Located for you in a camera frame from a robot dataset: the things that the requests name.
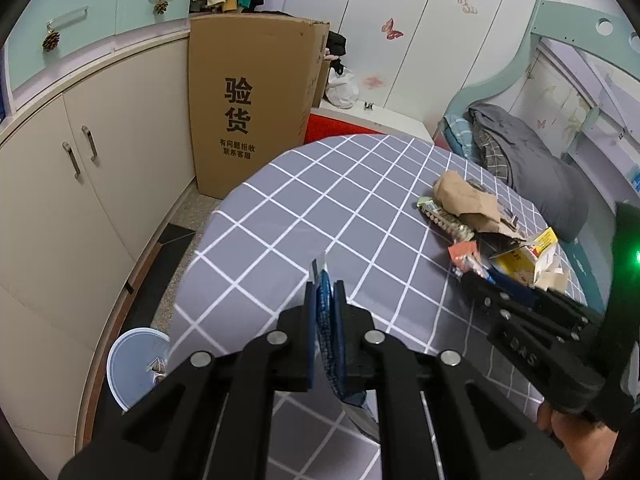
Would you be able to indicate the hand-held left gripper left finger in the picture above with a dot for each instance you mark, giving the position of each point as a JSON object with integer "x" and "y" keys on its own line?
{"x": 311, "y": 325}

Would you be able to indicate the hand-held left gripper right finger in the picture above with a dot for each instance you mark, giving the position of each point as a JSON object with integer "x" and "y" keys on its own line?
{"x": 341, "y": 330}

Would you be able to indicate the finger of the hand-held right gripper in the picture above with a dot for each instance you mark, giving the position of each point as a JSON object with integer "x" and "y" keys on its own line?
{"x": 570, "y": 305}
{"x": 505, "y": 305}

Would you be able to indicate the yellow white box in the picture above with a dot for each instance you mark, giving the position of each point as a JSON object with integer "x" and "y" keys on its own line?
{"x": 520, "y": 260}

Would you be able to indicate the blue wrapper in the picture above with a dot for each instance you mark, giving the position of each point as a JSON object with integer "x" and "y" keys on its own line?
{"x": 320, "y": 267}

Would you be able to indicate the orange packet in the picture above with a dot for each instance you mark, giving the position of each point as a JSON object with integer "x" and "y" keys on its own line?
{"x": 462, "y": 252}

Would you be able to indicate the green white blister pack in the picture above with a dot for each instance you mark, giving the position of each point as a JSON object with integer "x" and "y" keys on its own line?
{"x": 450, "y": 222}

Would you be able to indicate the blue plastic bin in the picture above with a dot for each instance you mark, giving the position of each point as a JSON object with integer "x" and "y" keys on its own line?
{"x": 130, "y": 365}

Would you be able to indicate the person's right hand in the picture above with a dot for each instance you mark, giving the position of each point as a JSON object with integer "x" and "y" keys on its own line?
{"x": 575, "y": 440}

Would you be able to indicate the grey checked tablecloth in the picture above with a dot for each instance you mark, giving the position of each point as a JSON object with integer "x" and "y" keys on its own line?
{"x": 320, "y": 200}

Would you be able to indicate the grey duvet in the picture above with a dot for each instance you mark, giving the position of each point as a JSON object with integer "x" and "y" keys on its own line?
{"x": 530, "y": 160}

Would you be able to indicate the blue checked pillow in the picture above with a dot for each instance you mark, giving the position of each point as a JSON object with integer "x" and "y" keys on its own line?
{"x": 457, "y": 135}

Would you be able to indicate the red mat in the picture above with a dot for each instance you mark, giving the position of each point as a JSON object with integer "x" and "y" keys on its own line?
{"x": 330, "y": 127}

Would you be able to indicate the white step platform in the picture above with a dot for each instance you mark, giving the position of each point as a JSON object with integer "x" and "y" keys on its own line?
{"x": 390, "y": 117}

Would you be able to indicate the large cardboard box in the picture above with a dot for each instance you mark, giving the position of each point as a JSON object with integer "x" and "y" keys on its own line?
{"x": 250, "y": 110}

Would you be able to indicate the white plastic bag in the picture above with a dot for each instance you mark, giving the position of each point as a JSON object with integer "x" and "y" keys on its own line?
{"x": 342, "y": 90}

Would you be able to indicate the faint pink butterfly sticker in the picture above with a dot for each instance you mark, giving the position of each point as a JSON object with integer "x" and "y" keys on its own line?
{"x": 373, "y": 82}

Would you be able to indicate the white wardrobe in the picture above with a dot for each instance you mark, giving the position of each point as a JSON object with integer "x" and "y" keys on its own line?
{"x": 425, "y": 60}

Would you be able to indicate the black clothes pile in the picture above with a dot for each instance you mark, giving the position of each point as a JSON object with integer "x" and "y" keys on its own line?
{"x": 336, "y": 45}

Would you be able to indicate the low beige cabinet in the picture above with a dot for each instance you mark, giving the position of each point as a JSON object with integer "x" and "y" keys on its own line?
{"x": 50, "y": 185}

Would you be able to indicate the beige butterfly sticker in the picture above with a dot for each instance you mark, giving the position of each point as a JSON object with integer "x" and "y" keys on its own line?
{"x": 467, "y": 2}

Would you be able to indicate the yellow garment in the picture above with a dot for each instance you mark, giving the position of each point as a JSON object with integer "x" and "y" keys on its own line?
{"x": 230, "y": 2}

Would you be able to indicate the pine cone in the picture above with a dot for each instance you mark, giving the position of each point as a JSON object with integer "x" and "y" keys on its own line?
{"x": 51, "y": 41}
{"x": 160, "y": 7}

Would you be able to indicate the teal drawer unit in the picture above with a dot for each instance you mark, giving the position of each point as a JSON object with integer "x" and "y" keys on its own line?
{"x": 100, "y": 10}

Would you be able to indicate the purple bed wall shelf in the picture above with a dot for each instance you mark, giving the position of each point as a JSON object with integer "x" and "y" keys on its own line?
{"x": 600, "y": 110}

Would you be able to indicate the teal bunk bed frame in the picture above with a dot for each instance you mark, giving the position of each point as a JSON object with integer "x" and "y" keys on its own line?
{"x": 520, "y": 55}

